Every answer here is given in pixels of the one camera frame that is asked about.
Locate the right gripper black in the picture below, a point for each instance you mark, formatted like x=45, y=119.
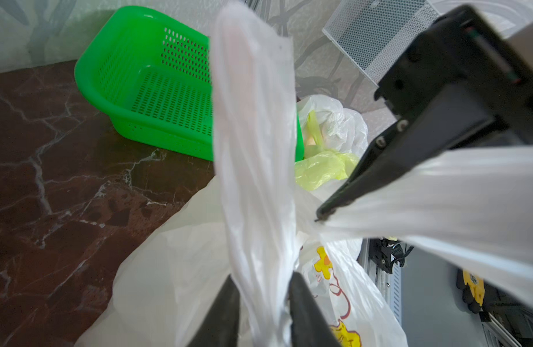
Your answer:
x=458, y=84

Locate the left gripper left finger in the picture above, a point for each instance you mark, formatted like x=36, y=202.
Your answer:
x=221, y=323

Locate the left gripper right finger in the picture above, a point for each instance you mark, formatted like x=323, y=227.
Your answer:
x=309, y=328

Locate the green avocado plastic bag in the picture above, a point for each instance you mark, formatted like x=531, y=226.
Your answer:
x=321, y=164

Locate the white printed plastic bag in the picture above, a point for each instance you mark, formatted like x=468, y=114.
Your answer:
x=342, y=129

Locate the green plastic basket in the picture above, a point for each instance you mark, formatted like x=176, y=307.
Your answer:
x=150, y=74

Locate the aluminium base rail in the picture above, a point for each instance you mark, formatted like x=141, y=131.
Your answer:
x=383, y=260

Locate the white wire mesh basket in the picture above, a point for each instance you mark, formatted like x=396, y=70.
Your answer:
x=374, y=34

